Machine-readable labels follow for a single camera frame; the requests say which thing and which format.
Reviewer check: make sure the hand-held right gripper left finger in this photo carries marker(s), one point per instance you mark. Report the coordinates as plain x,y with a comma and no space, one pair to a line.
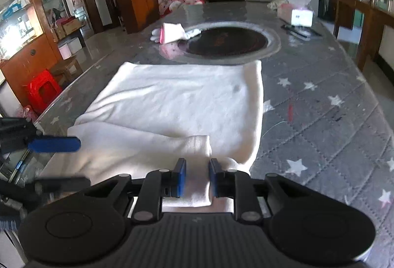
180,178

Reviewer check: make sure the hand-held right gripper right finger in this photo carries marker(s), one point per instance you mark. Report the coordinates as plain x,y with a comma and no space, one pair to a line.
214,178

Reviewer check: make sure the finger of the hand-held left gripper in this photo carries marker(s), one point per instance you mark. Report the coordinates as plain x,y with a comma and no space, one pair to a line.
61,185
55,144

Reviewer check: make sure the cream garment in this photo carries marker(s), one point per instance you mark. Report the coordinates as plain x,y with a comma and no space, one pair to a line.
169,101

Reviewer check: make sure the pink mesh bag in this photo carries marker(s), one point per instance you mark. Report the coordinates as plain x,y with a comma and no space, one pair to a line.
29,114

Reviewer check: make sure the red plastic stool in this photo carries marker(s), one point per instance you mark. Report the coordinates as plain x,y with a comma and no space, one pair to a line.
40,80

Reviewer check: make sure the low wooden stool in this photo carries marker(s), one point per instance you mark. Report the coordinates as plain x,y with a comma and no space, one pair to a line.
66,66

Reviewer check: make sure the pink storage bin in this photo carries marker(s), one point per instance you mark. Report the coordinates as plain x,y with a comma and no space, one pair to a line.
65,52

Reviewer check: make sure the white storage bin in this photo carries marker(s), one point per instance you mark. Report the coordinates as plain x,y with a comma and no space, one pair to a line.
75,46

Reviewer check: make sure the small cardboard box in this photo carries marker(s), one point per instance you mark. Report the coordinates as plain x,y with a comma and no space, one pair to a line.
59,32

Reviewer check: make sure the grey star quilted tablecloth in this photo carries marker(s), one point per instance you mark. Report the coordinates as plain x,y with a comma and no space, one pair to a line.
323,138

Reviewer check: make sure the large cardboard box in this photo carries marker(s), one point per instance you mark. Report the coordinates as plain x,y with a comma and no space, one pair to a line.
73,27

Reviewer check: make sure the round black induction cooktop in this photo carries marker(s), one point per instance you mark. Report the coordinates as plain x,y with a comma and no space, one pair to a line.
227,41

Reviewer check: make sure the white glove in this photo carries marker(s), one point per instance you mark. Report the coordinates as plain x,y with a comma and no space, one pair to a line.
172,32

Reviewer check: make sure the pink children's play tent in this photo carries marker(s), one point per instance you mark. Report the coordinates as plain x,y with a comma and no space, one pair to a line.
167,0

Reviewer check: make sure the pink white tissue pack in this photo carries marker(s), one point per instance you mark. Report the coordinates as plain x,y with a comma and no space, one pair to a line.
295,16

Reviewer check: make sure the crumpled patterned cloth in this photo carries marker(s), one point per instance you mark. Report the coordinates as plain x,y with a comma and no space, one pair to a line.
278,2

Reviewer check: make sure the wooden sideboard table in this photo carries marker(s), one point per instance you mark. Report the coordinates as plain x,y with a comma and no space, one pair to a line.
369,18

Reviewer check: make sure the black rectangular frame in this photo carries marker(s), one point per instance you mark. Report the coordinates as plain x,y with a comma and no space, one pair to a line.
297,31

